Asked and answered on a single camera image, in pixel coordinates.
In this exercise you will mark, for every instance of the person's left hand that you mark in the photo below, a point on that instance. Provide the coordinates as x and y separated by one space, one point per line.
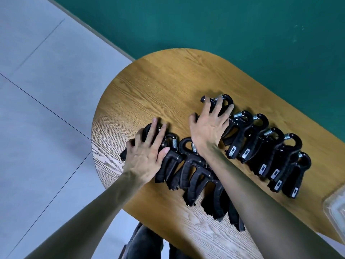
145 159

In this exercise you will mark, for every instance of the clear lid with black handle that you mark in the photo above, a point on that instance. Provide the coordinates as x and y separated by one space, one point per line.
337 210

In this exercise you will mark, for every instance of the person's right hand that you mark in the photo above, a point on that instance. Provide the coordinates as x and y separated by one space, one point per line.
209 129

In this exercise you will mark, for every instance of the wooden table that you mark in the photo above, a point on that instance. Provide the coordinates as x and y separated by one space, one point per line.
161 86

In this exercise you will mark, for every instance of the person's right forearm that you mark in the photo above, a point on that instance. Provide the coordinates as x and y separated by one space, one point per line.
264 218

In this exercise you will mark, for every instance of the person's dark trousers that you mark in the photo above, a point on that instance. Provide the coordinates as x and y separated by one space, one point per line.
145 242

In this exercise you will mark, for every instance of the person's left forearm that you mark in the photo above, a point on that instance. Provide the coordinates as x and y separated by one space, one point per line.
89 218

